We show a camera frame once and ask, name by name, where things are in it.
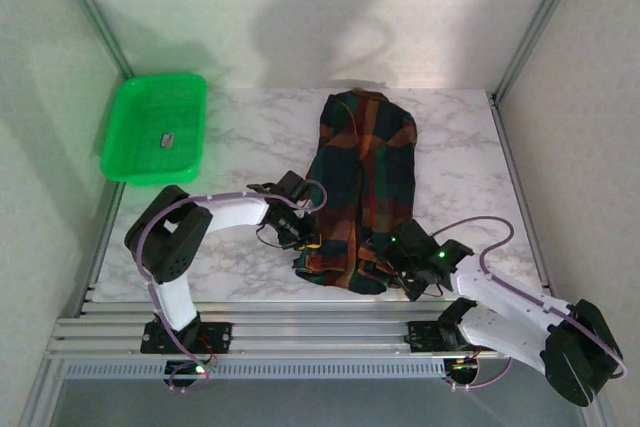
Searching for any multicolour plaid long sleeve shirt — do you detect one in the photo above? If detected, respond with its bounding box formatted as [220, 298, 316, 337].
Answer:
[292, 88, 419, 296]

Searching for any round black controller board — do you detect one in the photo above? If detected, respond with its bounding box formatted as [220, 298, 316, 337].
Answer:
[164, 360, 214, 392]
[443, 357, 482, 392]

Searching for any green plastic basket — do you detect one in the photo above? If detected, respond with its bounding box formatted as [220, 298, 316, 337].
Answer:
[100, 71, 209, 185]

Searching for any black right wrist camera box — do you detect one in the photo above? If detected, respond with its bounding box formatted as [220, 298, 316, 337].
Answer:
[397, 219, 437, 251]

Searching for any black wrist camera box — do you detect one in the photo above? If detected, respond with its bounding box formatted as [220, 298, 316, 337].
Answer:
[397, 219, 437, 251]
[276, 170, 312, 199]

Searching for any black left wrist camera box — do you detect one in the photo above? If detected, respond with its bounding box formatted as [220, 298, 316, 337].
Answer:
[276, 170, 312, 199]

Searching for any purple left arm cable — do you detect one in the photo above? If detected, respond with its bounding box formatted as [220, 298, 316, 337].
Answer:
[134, 177, 329, 393]

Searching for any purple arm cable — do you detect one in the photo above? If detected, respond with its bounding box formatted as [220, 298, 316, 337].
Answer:
[134, 177, 329, 393]
[429, 216, 629, 393]

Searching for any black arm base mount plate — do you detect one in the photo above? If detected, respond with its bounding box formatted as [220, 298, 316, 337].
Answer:
[407, 319, 481, 354]
[140, 321, 234, 355]

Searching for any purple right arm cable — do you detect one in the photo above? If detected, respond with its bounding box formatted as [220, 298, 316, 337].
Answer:
[429, 216, 629, 393]

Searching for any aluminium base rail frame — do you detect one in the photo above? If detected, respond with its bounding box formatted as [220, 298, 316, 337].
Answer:
[47, 296, 551, 361]

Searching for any grey slotted cable duct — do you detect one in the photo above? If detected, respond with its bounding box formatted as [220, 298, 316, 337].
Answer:
[64, 360, 447, 380]

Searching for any aluminium corner post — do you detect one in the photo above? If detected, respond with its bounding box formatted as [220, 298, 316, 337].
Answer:
[491, 0, 592, 101]
[47, 0, 135, 79]

